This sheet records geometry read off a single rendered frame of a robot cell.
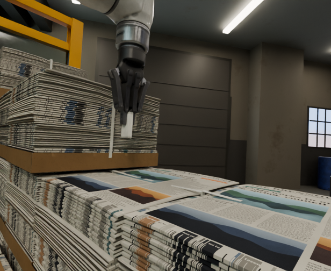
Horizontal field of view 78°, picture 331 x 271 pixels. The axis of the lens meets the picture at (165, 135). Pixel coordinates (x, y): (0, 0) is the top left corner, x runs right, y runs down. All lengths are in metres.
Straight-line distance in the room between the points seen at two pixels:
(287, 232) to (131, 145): 0.48
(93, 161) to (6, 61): 0.70
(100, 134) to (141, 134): 0.14
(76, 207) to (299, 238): 0.29
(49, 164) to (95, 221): 0.25
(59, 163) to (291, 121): 5.50
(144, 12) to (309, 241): 0.56
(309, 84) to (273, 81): 1.63
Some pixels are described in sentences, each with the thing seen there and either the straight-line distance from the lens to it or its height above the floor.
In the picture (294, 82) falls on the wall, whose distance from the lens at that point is 5.97.
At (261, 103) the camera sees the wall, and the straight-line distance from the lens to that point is 5.25.
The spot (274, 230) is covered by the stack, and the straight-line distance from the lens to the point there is 0.26.
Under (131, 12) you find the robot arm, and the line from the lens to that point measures 0.60.
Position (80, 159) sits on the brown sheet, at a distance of 0.55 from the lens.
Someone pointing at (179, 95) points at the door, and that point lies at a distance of 4.74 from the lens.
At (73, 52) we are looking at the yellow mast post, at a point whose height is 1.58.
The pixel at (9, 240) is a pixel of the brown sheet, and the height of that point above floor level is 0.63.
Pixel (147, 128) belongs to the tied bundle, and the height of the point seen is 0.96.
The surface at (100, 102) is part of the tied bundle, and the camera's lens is 0.58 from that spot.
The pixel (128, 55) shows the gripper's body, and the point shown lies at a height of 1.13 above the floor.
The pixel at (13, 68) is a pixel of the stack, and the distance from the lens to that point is 1.14.
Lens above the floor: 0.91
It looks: 2 degrees up
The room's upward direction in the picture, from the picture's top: 3 degrees clockwise
